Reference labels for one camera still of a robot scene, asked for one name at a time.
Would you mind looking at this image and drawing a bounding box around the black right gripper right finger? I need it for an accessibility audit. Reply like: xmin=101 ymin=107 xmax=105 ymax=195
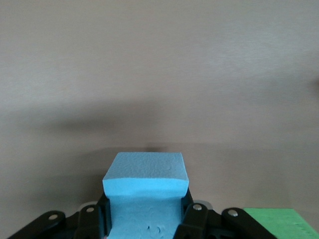
xmin=174 ymin=190 xmax=210 ymax=239

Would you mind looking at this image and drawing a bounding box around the green foam cube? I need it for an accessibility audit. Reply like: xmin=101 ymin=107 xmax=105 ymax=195
xmin=243 ymin=208 xmax=319 ymax=239

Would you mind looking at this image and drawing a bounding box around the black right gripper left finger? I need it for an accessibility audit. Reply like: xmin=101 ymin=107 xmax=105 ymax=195
xmin=74 ymin=193 xmax=114 ymax=239

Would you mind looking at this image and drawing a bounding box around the brown table cover sheet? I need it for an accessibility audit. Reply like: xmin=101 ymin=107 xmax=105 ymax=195
xmin=0 ymin=0 xmax=319 ymax=239

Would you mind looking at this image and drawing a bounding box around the blue foam cube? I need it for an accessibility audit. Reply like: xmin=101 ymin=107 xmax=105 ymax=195
xmin=102 ymin=151 xmax=190 ymax=239

